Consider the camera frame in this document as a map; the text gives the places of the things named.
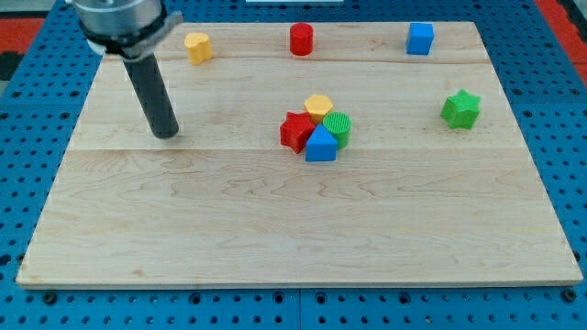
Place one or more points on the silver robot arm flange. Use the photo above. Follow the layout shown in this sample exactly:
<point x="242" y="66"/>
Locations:
<point x="129" y="29"/>

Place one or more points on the yellow hexagon block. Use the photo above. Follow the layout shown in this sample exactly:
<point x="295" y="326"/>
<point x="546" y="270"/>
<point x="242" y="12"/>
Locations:
<point x="318" y="106"/>

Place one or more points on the wooden board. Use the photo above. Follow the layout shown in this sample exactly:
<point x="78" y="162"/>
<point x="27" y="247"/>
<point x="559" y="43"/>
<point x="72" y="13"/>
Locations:
<point x="408" y="202"/>

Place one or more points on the red star block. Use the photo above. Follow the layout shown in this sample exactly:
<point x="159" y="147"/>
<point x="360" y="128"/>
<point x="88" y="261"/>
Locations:
<point x="296" y="130"/>

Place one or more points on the blue pentagon block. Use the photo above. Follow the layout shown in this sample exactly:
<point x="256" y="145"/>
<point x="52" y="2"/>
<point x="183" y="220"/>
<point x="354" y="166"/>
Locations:
<point x="321" y="146"/>

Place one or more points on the green cylinder block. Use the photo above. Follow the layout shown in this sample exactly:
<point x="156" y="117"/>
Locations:
<point x="339" y="126"/>

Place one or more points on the red cylinder block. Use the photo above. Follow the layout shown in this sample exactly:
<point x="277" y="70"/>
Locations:
<point x="301" y="39"/>

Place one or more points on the yellow heart block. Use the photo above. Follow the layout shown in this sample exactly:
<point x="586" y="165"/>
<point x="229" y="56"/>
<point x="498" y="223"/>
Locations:
<point x="198" y="47"/>

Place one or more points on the green star block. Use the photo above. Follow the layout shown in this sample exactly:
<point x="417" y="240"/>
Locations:
<point x="461" y="110"/>

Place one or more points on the black cylindrical pointer rod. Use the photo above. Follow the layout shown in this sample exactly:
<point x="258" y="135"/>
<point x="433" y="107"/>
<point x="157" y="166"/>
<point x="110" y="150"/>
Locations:
<point x="147" y="82"/>

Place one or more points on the blue cube block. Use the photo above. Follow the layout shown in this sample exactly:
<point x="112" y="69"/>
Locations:
<point x="419" y="38"/>

